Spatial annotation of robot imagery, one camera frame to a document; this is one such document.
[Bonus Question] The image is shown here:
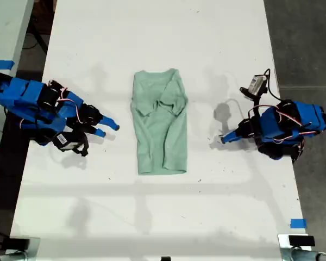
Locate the pale green T-shirt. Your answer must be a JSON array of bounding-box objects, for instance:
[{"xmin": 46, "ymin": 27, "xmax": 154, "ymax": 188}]
[{"xmin": 130, "ymin": 68, "xmax": 189, "ymax": 176}]

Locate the short blue tape strip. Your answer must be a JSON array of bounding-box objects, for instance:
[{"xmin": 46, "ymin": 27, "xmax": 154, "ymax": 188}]
[{"xmin": 290, "ymin": 218, "xmax": 308, "ymax": 229}]

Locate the small black box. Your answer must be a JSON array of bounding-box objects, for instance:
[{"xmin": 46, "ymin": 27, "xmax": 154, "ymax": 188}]
[
  {"xmin": 8, "ymin": 238, "xmax": 30, "ymax": 250},
  {"xmin": 288, "ymin": 235, "xmax": 316, "ymax": 247}
]

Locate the white side table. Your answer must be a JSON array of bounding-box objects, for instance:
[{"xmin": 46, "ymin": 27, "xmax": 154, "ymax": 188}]
[{"xmin": 0, "ymin": 0, "xmax": 35, "ymax": 176}]

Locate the grey metal pipe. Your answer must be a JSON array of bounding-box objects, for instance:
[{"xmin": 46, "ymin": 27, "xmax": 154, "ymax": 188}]
[
  {"xmin": 0, "ymin": 251, "xmax": 31, "ymax": 261},
  {"xmin": 281, "ymin": 247, "xmax": 326, "ymax": 261}
]

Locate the black camera stalk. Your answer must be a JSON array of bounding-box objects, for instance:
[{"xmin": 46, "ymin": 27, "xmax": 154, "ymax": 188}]
[
  {"xmin": 239, "ymin": 86, "xmax": 267, "ymax": 111},
  {"xmin": 72, "ymin": 129, "xmax": 90, "ymax": 158}
]

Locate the black camera box with label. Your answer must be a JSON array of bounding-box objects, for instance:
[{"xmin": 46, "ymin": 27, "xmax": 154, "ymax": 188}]
[{"xmin": 52, "ymin": 130, "xmax": 81, "ymax": 152}]

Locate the black silver camera box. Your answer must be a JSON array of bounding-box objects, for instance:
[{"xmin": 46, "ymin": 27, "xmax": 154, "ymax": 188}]
[{"xmin": 248, "ymin": 75, "xmax": 268, "ymax": 95}]

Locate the black camera cable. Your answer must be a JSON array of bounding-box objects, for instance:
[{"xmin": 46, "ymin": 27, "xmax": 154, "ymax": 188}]
[{"xmin": 262, "ymin": 68, "xmax": 283, "ymax": 103}]

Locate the black floor cable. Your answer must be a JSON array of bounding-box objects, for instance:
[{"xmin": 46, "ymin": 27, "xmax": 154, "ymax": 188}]
[{"xmin": 22, "ymin": 10, "xmax": 52, "ymax": 55}]

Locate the metal table clamp bracket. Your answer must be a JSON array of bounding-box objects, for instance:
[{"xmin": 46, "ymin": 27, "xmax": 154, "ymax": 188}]
[
  {"xmin": 277, "ymin": 233, "xmax": 320, "ymax": 253},
  {"xmin": 4, "ymin": 237, "xmax": 41, "ymax": 257}
]

